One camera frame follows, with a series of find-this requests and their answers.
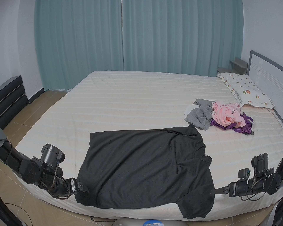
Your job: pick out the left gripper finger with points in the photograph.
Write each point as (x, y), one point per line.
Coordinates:
(81, 187)

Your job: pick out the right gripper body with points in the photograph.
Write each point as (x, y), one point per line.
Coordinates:
(241, 188)

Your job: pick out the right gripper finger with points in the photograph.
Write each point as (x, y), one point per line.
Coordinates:
(222, 191)

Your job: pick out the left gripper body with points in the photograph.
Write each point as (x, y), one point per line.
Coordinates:
(63, 187)

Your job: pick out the black T-shirt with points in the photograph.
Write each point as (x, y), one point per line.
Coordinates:
(143, 167)

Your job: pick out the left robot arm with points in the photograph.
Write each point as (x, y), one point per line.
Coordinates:
(22, 167)

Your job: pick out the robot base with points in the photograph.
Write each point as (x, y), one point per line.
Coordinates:
(126, 223)

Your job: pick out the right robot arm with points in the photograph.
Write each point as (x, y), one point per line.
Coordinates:
(267, 183)

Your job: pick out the bed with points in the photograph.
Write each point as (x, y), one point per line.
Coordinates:
(132, 99)

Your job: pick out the purple garment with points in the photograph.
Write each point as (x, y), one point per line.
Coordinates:
(245, 128)

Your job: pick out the pink garment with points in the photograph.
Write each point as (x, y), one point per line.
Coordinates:
(223, 114)

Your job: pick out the grey garment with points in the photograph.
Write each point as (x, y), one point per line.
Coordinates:
(196, 118)

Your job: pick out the white printed pillow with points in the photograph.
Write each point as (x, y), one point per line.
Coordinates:
(245, 88)

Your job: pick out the grey bedside table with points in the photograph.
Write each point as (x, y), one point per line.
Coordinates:
(238, 64)

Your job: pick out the blue-green curtain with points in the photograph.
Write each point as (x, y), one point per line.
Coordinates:
(176, 35)
(79, 39)

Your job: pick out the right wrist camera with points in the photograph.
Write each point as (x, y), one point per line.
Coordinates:
(243, 173)

